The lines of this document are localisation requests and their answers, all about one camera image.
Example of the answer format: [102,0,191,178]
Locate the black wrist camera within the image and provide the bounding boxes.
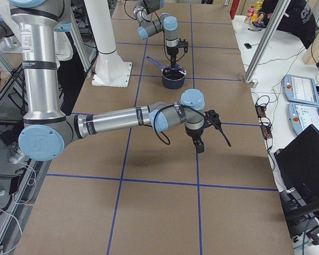
[205,110,222,130]
[178,39,189,53]

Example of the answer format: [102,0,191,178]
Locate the aluminium frame post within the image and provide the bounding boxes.
[244,0,291,88]

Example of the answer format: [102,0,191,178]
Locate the blue teach pendant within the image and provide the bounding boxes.
[288,103,319,135]
[281,74,319,106]

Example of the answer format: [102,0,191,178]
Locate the small metal cylinder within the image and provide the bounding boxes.
[250,79,258,88]

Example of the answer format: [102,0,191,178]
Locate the upper blue teach pendant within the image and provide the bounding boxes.
[281,74,319,106]

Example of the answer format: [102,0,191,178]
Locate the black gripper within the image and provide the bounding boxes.
[166,46,179,70]
[185,127,204,153]

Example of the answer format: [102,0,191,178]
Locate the seated person in black shirt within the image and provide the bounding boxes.
[255,0,316,49]

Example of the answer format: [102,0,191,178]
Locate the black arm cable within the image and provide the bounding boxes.
[152,104,232,147]

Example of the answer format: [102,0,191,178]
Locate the blue saucepan with handle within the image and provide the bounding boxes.
[146,56,186,89]

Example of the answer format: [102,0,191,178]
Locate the black computer mouse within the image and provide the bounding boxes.
[244,43,252,49]

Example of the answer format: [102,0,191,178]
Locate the black laptop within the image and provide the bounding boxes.
[273,123,319,202]

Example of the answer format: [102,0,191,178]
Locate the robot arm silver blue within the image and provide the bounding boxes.
[9,1,207,161]
[133,0,182,70]

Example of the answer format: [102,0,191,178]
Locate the lower blue teach pendant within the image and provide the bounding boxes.
[288,103,319,135]

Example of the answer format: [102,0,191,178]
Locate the white pedestal column with base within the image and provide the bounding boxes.
[86,1,132,88]

